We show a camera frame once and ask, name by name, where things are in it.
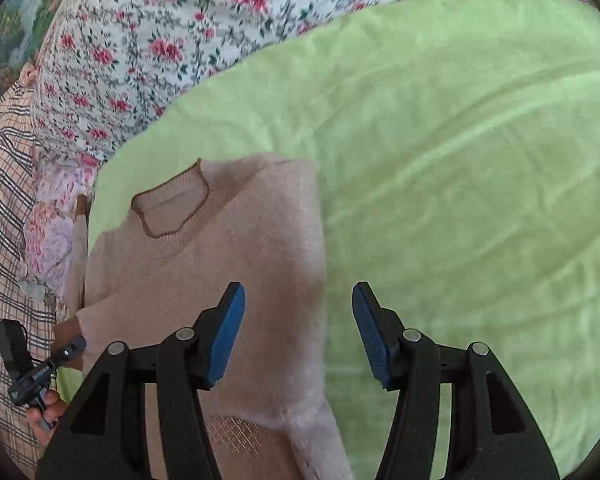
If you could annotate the beige knit sweater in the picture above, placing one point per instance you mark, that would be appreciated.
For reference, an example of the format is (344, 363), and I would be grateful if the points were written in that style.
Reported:
(255, 221)

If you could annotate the light green bed sheet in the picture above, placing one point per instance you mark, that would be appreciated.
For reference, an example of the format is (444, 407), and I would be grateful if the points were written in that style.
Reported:
(457, 149)

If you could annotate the beige plaid pillow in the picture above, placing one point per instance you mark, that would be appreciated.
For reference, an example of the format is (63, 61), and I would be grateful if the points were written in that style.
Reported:
(17, 197)

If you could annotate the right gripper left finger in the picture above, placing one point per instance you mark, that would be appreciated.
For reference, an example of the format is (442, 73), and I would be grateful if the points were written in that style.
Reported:
(103, 434)

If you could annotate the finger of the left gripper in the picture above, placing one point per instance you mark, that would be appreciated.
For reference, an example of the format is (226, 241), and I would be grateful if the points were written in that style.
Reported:
(70, 351)

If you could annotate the pastel peony floral pillow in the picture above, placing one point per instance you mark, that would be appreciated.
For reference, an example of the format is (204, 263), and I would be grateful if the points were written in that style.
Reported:
(63, 188)

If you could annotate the person's left hand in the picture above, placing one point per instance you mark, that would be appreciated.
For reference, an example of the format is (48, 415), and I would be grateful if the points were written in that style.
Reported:
(47, 417)

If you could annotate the white rose floral quilt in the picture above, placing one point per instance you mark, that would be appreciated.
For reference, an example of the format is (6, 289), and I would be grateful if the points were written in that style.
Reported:
(109, 68)

